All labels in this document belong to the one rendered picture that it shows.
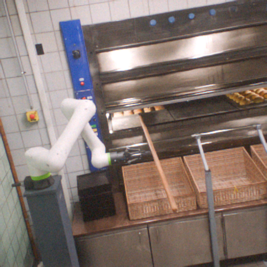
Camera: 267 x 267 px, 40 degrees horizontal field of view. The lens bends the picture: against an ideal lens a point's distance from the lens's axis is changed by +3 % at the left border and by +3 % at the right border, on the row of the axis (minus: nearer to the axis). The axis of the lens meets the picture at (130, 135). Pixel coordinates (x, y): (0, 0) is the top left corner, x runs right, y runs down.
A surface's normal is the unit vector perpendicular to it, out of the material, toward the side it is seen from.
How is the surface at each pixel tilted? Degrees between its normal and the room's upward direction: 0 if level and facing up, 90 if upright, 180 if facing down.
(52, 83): 90
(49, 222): 90
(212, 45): 70
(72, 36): 90
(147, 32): 90
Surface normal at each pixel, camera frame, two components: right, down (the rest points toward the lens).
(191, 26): 0.08, 0.32
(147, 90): 0.02, -0.01
